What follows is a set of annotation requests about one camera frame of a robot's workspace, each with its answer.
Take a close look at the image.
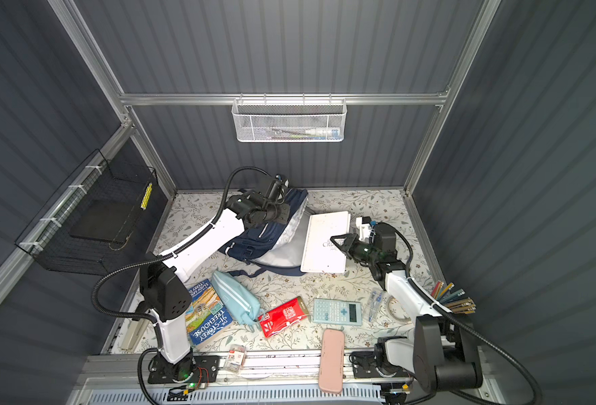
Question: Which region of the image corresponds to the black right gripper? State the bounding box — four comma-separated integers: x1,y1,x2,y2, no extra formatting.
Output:
333,234,380,266

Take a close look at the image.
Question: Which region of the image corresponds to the white notebook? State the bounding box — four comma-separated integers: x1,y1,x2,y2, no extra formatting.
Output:
301,211,351,274

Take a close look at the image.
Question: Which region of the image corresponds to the navy blue student backpack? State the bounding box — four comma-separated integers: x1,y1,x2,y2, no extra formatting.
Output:
220,188,311,278

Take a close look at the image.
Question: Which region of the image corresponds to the light teal pencil pouch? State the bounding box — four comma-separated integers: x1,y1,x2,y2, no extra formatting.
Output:
210,271,261,326

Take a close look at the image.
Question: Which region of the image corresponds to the blue treehouse storybook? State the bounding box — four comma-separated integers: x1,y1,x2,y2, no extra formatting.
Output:
185,279,233,346

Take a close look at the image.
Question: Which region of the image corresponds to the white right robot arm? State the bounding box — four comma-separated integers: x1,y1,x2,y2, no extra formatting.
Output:
330,222,483,393

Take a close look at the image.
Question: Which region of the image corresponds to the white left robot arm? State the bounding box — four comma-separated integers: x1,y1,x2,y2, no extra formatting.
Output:
140,175,290,365

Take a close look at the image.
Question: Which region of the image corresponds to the clear pen pack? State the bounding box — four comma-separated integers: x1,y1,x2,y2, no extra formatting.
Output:
368,290,383,322

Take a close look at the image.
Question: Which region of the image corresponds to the teal calculator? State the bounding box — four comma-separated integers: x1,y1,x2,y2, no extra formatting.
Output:
311,299,363,326

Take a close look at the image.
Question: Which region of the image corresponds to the clear tape roll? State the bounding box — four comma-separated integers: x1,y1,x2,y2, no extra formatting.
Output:
386,296,412,324

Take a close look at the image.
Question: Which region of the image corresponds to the red snack packet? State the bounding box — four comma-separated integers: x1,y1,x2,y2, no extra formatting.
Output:
257,297,309,339

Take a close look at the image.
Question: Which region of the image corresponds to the white marker in basket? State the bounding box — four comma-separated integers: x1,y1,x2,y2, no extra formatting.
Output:
305,128,340,139

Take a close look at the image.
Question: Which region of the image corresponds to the pink cup with pencils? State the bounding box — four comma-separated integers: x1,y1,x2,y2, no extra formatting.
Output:
430,282,477,315

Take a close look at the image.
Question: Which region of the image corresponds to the pink pencil case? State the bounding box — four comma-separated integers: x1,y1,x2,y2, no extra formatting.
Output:
318,329,345,395

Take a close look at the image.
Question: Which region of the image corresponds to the small clear eraser box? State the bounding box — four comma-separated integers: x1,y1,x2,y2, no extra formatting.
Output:
224,344,247,374

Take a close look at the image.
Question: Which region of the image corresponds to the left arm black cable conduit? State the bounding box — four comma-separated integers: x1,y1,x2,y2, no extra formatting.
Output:
90,165,279,325

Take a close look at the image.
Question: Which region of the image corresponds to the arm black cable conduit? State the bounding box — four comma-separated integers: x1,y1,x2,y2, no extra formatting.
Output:
90,165,279,325
388,227,543,405

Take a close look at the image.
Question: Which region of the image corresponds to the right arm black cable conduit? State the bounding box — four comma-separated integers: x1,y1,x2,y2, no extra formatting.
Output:
388,227,543,405

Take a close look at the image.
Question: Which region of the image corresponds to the white wire mesh basket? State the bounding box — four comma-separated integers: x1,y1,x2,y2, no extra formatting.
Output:
231,98,348,143

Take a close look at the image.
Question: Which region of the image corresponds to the black wire wall basket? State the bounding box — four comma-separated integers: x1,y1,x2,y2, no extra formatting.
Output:
16,153,158,275

